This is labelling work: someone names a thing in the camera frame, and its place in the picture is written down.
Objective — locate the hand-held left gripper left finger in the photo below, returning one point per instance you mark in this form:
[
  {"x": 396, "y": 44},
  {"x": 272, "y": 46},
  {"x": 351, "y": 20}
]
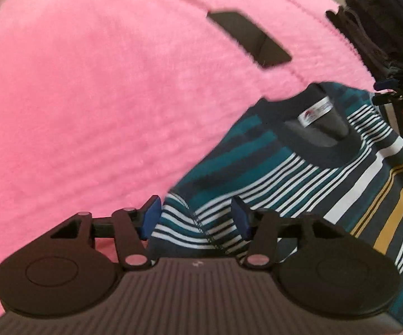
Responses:
[{"x": 151, "y": 216}]

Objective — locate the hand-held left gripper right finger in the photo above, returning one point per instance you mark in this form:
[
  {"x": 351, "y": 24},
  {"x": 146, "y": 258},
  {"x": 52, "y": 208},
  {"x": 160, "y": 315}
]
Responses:
[{"x": 240, "y": 220}]

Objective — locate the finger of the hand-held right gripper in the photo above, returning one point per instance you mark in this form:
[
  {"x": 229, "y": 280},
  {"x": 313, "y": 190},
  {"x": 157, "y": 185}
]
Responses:
[
  {"x": 385, "y": 83},
  {"x": 398, "y": 118}
]

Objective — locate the striped knit shirt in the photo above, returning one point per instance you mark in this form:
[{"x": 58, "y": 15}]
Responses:
[{"x": 292, "y": 174}]

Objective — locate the pile of dark clothes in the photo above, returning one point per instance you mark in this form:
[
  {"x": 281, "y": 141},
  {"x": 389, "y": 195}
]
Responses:
[{"x": 372, "y": 35}]

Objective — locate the pink fleece blanket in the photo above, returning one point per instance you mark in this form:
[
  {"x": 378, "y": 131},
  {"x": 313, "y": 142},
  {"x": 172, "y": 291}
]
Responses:
[{"x": 82, "y": 111}]

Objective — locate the black smartphone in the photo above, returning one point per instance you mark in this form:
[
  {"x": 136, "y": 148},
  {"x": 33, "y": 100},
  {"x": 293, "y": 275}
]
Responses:
[{"x": 250, "y": 38}]

